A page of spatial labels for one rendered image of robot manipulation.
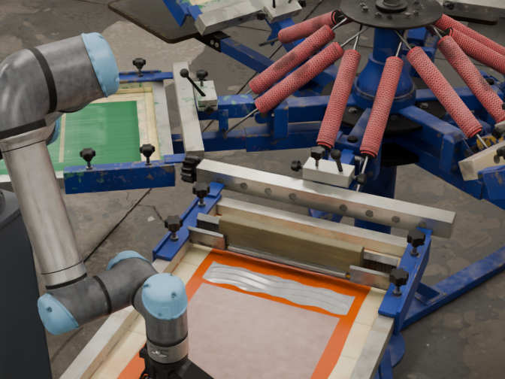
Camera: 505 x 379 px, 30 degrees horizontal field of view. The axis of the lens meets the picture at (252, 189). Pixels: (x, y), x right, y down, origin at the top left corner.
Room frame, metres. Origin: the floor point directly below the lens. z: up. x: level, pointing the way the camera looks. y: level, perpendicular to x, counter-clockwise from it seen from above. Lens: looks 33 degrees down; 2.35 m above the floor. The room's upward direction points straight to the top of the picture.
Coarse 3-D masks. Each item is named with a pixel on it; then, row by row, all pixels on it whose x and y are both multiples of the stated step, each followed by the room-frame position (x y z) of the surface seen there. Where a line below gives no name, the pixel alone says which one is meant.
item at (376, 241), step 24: (240, 216) 2.01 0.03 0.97; (264, 216) 1.98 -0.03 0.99; (288, 216) 1.98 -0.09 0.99; (360, 240) 1.89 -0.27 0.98; (384, 240) 1.87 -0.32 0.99; (168, 264) 1.78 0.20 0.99; (120, 312) 1.60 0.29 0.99; (96, 336) 1.52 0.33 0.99; (120, 336) 1.55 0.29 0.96; (384, 336) 1.52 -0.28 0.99; (96, 360) 1.46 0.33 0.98; (360, 360) 1.45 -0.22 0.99
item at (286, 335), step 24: (336, 288) 1.73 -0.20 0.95; (360, 288) 1.73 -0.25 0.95; (264, 312) 1.64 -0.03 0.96; (288, 312) 1.64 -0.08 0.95; (312, 312) 1.64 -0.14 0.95; (264, 336) 1.56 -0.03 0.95; (288, 336) 1.56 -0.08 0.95; (312, 336) 1.56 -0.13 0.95; (336, 336) 1.56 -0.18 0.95; (240, 360) 1.49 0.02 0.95; (264, 360) 1.49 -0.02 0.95; (288, 360) 1.49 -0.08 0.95; (312, 360) 1.49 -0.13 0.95; (336, 360) 1.49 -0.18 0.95
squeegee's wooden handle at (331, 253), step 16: (224, 224) 1.86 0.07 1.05; (240, 224) 1.84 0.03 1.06; (256, 224) 1.84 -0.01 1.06; (240, 240) 1.84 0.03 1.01; (256, 240) 1.83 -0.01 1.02; (272, 240) 1.81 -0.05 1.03; (288, 240) 1.80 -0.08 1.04; (304, 240) 1.78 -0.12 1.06; (320, 240) 1.78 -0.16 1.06; (336, 240) 1.78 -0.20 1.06; (288, 256) 1.80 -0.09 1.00; (304, 256) 1.78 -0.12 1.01; (320, 256) 1.77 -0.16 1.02; (336, 256) 1.75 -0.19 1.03; (352, 256) 1.74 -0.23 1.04
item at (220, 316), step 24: (240, 264) 1.82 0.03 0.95; (264, 264) 1.82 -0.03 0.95; (192, 288) 1.73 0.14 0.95; (216, 288) 1.73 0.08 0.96; (192, 312) 1.64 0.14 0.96; (216, 312) 1.64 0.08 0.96; (240, 312) 1.64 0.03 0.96; (192, 336) 1.56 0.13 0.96; (216, 336) 1.56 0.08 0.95; (240, 336) 1.56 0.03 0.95; (192, 360) 1.49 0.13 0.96; (216, 360) 1.49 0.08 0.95
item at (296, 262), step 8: (232, 248) 1.84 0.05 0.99; (240, 248) 1.83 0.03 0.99; (248, 248) 1.83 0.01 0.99; (264, 256) 1.81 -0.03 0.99; (272, 256) 1.80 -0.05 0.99; (280, 256) 1.80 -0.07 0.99; (296, 264) 1.78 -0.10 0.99; (304, 264) 1.77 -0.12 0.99; (312, 264) 1.77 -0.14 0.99; (328, 272) 1.75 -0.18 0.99; (336, 272) 1.74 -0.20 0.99; (344, 272) 1.74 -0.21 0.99
